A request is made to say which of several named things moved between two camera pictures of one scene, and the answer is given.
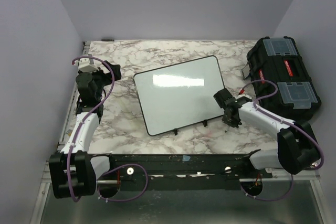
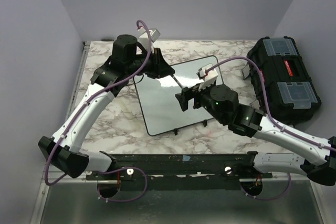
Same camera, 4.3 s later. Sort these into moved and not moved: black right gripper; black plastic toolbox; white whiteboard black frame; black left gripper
Moved: black left gripper; black right gripper
Not moved: black plastic toolbox; white whiteboard black frame
